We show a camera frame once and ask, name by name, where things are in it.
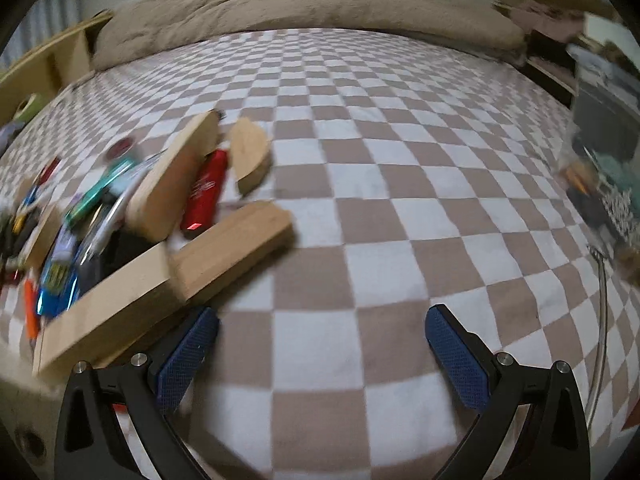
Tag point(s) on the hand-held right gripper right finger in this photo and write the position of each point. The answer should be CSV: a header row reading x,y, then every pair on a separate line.
x,y
457,355

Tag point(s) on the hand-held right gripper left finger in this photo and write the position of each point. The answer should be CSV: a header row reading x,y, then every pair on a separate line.
x,y
185,357

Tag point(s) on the light wooden block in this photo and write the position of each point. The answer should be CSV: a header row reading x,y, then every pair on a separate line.
x,y
100,310

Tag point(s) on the clear plastic container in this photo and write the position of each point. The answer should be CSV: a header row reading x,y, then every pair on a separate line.
x,y
600,125

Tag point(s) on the brown wooden board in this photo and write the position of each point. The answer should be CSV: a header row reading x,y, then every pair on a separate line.
x,y
235,245

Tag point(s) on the white marker pen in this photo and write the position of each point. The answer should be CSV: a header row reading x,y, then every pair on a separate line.
x,y
107,225

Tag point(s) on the pile of colourful lighters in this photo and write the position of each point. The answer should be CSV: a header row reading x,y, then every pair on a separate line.
x,y
57,270

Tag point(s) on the orange lighter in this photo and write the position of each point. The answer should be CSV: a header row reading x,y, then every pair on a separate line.
x,y
31,310

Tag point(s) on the red lighter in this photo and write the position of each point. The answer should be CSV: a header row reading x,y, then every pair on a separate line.
x,y
205,195

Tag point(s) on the checkered bedsheet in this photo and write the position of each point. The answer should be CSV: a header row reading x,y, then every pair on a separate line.
x,y
375,210

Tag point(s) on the grooved wooden stick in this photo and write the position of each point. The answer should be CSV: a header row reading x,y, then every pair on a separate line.
x,y
170,180

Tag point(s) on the teal lighter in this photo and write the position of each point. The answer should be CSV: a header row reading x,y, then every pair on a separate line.
x,y
97,192

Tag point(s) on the half-oval wooden piece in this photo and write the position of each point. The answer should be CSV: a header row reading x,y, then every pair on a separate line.
x,y
250,155

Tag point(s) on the purple plush toy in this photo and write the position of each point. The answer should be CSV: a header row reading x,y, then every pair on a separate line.
x,y
7,135

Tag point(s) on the green plush toy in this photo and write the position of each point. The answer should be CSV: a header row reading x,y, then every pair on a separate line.
x,y
30,106

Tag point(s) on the wooden shelf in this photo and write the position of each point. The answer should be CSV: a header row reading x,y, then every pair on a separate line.
x,y
30,75

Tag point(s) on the pink clothes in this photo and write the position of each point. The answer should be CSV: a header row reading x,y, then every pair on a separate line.
x,y
545,15

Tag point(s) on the white shoe box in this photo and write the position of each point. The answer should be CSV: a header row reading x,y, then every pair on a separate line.
x,y
607,30

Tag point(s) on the beige duvet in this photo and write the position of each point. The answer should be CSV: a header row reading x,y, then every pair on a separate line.
x,y
300,10

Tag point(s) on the grey curtain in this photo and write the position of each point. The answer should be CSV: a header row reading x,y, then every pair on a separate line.
x,y
55,15

